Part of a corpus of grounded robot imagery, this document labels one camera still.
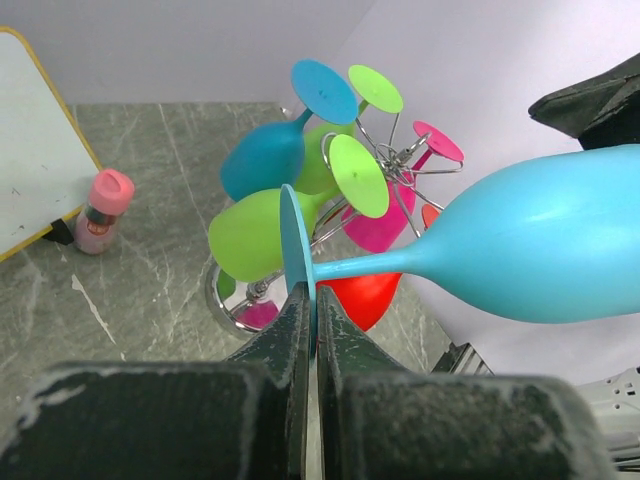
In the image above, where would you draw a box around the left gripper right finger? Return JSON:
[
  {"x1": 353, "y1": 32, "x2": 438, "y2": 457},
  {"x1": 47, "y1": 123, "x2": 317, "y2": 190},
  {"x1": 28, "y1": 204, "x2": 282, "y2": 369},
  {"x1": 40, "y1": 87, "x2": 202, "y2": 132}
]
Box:
[{"x1": 317, "y1": 287, "x2": 615, "y2": 479}]

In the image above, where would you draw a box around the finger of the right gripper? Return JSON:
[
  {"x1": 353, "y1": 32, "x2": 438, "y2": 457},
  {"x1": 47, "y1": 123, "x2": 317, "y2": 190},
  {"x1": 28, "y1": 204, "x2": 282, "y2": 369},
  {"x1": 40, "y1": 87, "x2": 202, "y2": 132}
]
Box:
[{"x1": 528, "y1": 55, "x2": 639, "y2": 150}]

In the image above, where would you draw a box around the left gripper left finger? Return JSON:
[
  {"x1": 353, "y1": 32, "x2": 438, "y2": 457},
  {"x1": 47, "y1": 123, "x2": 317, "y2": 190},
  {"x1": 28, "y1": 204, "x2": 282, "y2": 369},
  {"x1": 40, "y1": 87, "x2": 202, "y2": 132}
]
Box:
[{"x1": 1, "y1": 284, "x2": 311, "y2": 479}]

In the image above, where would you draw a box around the red wine glass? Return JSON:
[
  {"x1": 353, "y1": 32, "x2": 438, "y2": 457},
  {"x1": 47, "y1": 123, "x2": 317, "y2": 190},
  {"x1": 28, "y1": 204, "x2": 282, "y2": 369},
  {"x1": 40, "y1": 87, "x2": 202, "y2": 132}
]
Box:
[{"x1": 327, "y1": 202, "x2": 444, "y2": 333}]

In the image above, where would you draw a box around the blue wine glass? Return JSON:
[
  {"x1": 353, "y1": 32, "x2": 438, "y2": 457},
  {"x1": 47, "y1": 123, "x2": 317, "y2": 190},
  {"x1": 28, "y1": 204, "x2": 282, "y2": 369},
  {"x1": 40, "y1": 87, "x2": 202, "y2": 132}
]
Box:
[
  {"x1": 220, "y1": 59, "x2": 358, "y2": 202},
  {"x1": 279, "y1": 144, "x2": 639, "y2": 324}
]

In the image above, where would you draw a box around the pink wine glass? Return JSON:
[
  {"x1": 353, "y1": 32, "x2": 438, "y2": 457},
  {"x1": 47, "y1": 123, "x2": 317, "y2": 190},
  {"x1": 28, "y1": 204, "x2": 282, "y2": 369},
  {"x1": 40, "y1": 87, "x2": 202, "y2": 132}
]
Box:
[{"x1": 343, "y1": 121, "x2": 464, "y2": 253}]

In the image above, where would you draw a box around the green wine glass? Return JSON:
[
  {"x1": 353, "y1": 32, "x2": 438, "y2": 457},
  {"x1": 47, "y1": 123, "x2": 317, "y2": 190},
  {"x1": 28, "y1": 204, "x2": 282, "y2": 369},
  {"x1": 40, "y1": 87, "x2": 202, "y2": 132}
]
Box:
[
  {"x1": 292, "y1": 63, "x2": 404, "y2": 196},
  {"x1": 208, "y1": 134, "x2": 389, "y2": 283}
]

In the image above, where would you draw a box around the chrome wine glass rack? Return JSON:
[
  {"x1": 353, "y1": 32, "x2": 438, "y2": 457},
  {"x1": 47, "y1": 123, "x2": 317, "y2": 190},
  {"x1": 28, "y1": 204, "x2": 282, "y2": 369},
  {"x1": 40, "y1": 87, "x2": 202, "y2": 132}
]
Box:
[{"x1": 209, "y1": 121, "x2": 464, "y2": 335}]

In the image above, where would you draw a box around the small pink bottle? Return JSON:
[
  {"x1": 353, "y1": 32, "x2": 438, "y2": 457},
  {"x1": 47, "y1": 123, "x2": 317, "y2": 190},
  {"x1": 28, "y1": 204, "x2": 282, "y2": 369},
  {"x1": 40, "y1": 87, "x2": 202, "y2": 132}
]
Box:
[{"x1": 74, "y1": 168, "x2": 135, "y2": 255}]

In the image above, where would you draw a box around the small whiteboard with wooden frame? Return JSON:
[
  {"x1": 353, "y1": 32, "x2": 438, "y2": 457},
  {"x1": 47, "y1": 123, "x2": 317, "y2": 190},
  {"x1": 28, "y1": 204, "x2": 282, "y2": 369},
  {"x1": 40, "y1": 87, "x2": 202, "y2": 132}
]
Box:
[{"x1": 1, "y1": 26, "x2": 101, "y2": 260}]

